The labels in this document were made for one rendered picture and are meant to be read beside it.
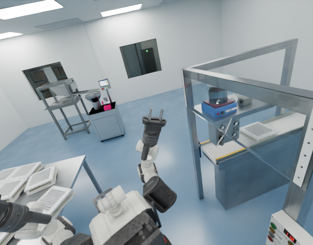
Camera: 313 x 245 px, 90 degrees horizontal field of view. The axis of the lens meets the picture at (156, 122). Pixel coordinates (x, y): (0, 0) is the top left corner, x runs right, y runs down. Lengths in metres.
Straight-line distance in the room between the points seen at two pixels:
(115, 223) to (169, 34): 6.11
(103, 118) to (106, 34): 3.33
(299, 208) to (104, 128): 3.55
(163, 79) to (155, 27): 1.80
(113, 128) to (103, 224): 3.18
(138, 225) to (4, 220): 0.46
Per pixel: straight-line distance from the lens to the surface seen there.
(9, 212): 0.80
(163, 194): 0.85
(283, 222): 0.96
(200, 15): 6.87
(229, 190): 2.01
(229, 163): 1.64
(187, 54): 6.64
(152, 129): 0.79
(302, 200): 0.87
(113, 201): 0.75
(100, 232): 0.82
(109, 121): 3.79
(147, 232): 0.74
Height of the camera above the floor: 1.88
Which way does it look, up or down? 27 degrees down
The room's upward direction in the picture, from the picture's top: 13 degrees counter-clockwise
